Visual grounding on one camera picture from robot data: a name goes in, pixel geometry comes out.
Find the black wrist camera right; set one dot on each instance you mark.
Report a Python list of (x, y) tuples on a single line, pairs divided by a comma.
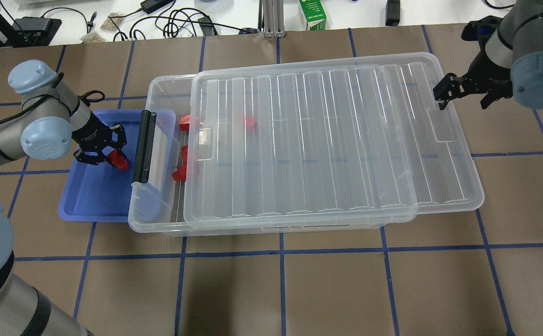
[(481, 30)]

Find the red block far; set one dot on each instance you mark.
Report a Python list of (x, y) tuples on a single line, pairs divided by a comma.
[(250, 123)]

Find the red block middle lower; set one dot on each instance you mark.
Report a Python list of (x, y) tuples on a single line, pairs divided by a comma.
[(184, 173)]

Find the green milk carton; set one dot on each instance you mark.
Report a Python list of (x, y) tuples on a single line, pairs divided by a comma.
[(313, 15)]

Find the red block carried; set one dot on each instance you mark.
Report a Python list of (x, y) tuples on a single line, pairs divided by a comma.
[(119, 160)]

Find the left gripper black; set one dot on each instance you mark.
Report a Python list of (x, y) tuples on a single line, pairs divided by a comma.
[(89, 130)]

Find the aluminium frame post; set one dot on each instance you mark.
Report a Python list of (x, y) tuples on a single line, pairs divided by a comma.
[(271, 18)]

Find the red block near latch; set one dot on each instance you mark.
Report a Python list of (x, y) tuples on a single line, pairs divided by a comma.
[(185, 121)]

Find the black power adapter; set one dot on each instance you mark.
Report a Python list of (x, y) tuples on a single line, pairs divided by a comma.
[(151, 6)]

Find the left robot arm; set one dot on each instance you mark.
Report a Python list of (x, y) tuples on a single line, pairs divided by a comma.
[(51, 119)]

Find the black device on table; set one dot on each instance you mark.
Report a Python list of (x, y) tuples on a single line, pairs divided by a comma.
[(38, 31)]

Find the black box latch handle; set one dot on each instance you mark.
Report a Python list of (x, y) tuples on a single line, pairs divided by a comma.
[(144, 147)]

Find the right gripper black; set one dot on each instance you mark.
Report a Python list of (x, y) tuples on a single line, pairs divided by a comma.
[(490, 74)]

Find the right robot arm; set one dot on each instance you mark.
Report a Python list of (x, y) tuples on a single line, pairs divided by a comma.
[(509, 63)]

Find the clear plastic box lid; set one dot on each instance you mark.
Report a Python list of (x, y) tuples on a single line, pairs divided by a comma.
[(444, 174)]

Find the clear plastic storage box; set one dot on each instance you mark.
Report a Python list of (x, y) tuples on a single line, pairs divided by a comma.
[(324, 155)]

